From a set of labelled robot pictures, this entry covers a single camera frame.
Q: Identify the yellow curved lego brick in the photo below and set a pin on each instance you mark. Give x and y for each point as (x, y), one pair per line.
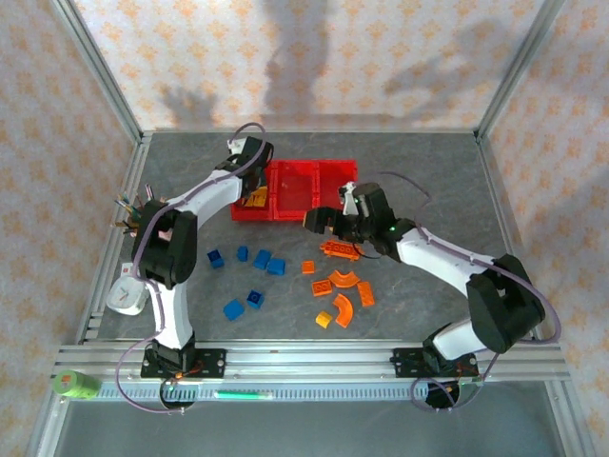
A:
(246, 201)

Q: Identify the yellow lego plate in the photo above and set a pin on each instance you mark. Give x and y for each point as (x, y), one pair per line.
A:
(260, 201)

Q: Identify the long orange lego plate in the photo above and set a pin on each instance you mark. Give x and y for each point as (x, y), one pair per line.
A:
(339, 250)

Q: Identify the small orange lego brick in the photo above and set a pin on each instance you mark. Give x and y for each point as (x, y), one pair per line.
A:
(308, 267)

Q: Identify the orange studded lego brick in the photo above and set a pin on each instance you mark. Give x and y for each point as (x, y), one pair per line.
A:
(321, 288)

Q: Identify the small blue lego brick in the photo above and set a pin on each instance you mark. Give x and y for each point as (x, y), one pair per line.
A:
(242, 253)

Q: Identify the blue studded lego brick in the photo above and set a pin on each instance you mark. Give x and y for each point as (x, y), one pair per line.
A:
(215, 258)
(255, 299)

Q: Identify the small yellow lego brick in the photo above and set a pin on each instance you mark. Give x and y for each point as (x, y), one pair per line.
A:
(324, 319)

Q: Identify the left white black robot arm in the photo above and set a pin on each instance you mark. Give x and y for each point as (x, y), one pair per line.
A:
(166, 247)

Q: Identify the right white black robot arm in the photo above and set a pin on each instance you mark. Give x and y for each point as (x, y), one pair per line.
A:
(504, 304)

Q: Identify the purple pencil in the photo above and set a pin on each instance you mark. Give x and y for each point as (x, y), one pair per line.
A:
(149, 192)

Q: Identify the blue smooth lego block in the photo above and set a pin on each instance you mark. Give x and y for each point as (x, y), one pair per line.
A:
(233, 309)

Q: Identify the pink cup with pencils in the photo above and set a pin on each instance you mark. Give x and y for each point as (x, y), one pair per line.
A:
(127, 209)

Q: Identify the yellow pencil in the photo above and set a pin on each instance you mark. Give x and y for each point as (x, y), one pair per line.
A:
(123, 226)

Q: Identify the white card with red mark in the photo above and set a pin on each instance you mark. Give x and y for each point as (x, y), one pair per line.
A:
(127, 270)

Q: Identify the white round clock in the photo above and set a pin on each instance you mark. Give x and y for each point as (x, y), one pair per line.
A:
(124, 296)

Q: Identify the green tape roll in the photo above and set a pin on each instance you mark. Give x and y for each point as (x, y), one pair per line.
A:
(76, 384)

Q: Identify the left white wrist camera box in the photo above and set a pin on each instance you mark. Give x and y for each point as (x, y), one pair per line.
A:
(238, 145)

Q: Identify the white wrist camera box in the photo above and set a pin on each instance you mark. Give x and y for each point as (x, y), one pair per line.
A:
(349, 202)
(238, 145)

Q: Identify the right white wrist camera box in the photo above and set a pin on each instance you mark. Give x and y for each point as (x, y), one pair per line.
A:
(349, 202)

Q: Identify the aluminium cross rail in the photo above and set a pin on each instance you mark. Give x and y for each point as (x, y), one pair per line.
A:
(309, 131)

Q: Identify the aluminium side rail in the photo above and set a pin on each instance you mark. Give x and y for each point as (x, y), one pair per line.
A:
(139, 166)
(486, 166)

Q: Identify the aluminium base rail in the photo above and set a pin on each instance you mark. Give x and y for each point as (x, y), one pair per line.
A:
(309, 362)

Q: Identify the right black mount plate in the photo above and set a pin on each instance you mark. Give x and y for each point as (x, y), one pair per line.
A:
(409, 362)

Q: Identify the black mount plate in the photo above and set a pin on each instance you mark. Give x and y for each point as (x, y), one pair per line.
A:
(211, 362)
(409, 362)

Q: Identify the left black mount plate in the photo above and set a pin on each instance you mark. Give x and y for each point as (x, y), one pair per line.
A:
(211, 362)

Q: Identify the aluminium frame post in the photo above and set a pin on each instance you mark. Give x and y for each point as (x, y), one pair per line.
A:
(102, 71)
(515, 71)

